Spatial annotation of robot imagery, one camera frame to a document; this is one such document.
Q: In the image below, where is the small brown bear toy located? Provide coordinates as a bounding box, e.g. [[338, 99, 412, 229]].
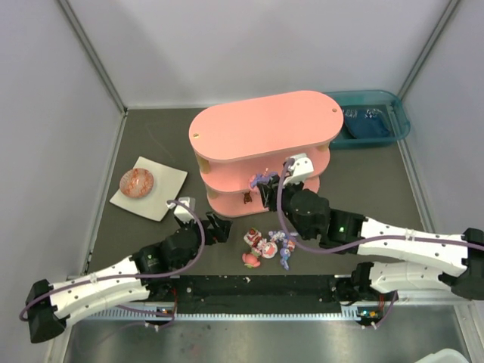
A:
[[244, 191, 253, 204]]

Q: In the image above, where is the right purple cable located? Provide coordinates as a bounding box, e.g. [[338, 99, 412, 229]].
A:
[[276, 157, 484, 253]]

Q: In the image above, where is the pink doll green bow toy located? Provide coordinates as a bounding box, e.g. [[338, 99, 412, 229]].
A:
[[242, 253, 261, 268]]

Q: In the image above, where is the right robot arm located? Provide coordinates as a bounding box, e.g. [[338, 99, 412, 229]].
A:
[[251, 174, 483, 300]]

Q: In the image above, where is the red strawberry cake toy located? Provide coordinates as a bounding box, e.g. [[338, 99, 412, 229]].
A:
[[244, 228, 262, 248]]

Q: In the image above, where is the purple cable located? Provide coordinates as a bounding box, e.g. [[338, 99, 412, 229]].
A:
[[276, 157, 484, 253], [18, 199, 207, 322]]

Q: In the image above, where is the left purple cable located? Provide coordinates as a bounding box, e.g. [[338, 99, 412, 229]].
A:
[[18, 199, 207, 322]]

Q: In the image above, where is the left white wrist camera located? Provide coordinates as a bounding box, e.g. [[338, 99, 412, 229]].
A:
[[173, 197, 196, 224]]

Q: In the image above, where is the teal plastic bin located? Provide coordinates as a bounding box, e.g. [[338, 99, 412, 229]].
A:
[[328, 90, 411, 150]]

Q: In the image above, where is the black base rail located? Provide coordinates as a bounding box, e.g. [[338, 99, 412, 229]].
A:
[[147, 275, 358, 313]]

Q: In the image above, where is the red patterned bowl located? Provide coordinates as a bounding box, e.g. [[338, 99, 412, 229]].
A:
[[119, 168, 154, 199]]

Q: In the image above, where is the white square plate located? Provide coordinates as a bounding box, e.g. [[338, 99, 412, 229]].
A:
[[110, 157, 188, 222]]

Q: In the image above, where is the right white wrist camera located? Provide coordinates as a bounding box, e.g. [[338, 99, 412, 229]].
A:
[[284, 153, 314, 184]]

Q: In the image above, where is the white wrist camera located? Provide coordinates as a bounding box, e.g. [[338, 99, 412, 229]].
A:
[[173, 197, 196, 224], [284, 153, 314, 184]]

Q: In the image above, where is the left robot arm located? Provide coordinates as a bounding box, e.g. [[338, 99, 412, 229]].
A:
[[20, 212, 232, 344]]

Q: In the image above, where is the white slotted cable duct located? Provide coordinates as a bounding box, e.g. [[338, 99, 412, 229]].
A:
[[85, 306, 383, 322]]

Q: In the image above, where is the pink three-tier toy shelf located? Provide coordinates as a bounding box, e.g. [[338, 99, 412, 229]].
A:
[[188, 91, 343, 218]]

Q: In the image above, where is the pink bonnet melody toy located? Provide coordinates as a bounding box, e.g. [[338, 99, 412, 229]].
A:
[[252, 239, 278, 259]]

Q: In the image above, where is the purple long-ear bunny toy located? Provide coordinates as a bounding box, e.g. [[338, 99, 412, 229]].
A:
[[280, 247, 291, 271]]

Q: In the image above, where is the purple bunny head toy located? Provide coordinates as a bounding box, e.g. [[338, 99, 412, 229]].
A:
[[249, 168, 278, 189]]

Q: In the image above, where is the purple bunny striped shirt toy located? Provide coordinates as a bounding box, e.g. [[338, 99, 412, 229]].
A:
[[268, 230, 297, 251]]

